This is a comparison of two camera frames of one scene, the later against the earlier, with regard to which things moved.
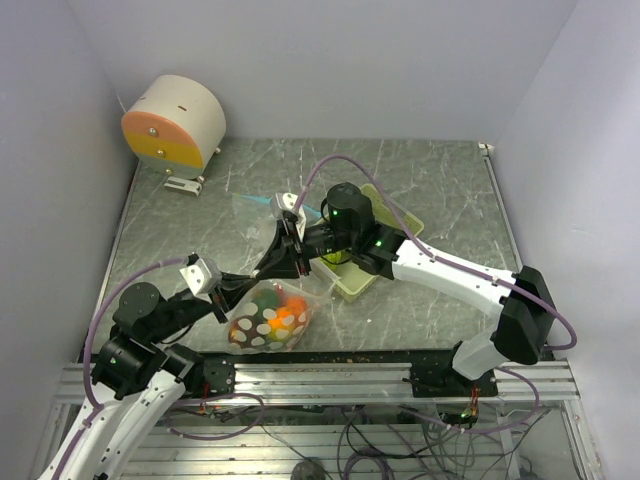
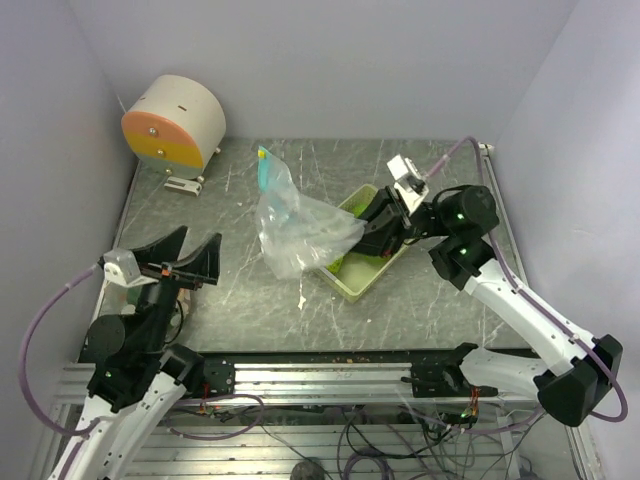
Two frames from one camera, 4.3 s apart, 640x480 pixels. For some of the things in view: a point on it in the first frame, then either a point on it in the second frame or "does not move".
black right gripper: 281,261 to 388,224
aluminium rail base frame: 274,381 does not move
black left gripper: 233,286 to 203,266
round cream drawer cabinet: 175,126 does not move
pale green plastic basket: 352,280 does not move
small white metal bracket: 184,185 does not move
